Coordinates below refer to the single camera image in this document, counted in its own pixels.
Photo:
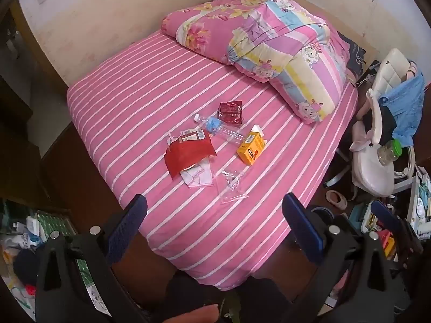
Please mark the round plastic bin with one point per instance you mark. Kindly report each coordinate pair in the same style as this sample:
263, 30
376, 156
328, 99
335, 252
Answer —
320, 212

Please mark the glass jar green lid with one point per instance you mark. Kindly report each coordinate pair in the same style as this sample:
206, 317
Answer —
389, 153

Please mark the red snack packet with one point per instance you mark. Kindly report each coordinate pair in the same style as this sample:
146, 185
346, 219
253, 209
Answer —
230, 112

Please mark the blue cloth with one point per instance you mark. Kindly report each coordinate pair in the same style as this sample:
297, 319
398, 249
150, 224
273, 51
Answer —
407, 104

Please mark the person's left hand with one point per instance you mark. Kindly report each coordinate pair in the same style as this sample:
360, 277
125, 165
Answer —
188, 313

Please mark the orange drink carton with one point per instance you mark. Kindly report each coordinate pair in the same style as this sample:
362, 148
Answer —
251, 146

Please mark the white chair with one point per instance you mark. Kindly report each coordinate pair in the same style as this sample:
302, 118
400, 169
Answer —
370, 171

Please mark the pile of white plastic bags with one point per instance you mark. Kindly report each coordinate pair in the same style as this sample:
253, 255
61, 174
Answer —
13, 252

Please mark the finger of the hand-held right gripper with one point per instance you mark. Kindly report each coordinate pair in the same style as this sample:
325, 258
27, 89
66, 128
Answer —
387, 217

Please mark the red plastic bag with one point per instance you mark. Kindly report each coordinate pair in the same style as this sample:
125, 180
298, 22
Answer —
188, 156

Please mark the pink striped bed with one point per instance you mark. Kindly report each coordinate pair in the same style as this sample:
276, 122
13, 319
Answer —
134, 91

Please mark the white red label wrapper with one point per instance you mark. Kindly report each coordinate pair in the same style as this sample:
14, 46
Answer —
190, 136

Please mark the clear plastic water bottle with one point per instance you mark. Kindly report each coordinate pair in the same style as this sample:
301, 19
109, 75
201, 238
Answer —
219, 128

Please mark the dark pillow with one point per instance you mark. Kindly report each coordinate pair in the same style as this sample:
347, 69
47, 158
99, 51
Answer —
353, 53

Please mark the white pink-edged tissue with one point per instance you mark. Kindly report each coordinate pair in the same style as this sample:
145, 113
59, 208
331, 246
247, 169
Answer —
198, 177

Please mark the pink cloth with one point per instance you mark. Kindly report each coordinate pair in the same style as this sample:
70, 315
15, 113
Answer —
360, 136

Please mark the colourful toy box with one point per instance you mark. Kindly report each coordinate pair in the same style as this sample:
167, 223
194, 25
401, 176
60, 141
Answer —
373, 223

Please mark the pink floral quilt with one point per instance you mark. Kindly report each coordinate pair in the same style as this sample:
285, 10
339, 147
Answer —
202, 30

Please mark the clear plastic wrapper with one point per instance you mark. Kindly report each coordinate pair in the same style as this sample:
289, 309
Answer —
232, 185

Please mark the pink slipper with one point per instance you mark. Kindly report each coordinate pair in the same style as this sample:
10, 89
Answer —
336, 200

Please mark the green patterned box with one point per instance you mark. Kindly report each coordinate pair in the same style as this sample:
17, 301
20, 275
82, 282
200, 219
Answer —
57, 223

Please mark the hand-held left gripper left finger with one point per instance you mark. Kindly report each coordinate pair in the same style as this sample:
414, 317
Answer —
127, 223

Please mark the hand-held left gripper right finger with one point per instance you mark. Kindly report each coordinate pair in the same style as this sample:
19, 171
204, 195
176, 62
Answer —
303, 228

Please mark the cartoon striped quilt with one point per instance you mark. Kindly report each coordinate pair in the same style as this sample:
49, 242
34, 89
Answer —
296, 60

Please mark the white storage rack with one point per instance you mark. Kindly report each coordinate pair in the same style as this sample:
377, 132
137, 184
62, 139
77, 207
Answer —
421, 202

